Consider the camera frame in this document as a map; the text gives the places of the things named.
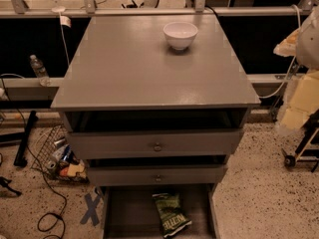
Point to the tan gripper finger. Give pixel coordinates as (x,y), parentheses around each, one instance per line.
(287,47)
(301,100)

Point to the green jalapeno chip bag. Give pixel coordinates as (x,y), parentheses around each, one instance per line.
(171,216)

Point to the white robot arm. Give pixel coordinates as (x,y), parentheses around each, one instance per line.
(307,46)

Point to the grey drawer cabinet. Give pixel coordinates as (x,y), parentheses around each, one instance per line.
(124,63)

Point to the grey top drawer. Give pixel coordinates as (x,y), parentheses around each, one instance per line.
(130,134)

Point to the grey drawer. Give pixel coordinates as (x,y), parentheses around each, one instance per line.
(130,134)
(131,213)
(156,170)

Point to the grey bottom drawer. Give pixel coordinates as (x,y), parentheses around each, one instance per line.
(131,213)

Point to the grey middle drawer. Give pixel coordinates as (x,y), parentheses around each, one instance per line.
(156,170)

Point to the black wheeled cart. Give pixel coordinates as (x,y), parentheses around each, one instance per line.
(304,152)

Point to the white ceramic bowl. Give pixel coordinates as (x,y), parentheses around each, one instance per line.
(180,35)

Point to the yellow sponge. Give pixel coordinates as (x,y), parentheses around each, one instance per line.
(76,171)

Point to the clear plastic water bottle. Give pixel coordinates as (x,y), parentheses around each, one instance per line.
(39,70)

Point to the soda can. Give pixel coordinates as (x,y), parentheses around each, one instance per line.
(51,165)

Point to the black stand leg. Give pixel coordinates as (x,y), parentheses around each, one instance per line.
(20,159)

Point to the metal railing frame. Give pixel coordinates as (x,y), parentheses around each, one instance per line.
(220,8)

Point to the wire basket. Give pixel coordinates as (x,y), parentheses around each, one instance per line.
(57,148)

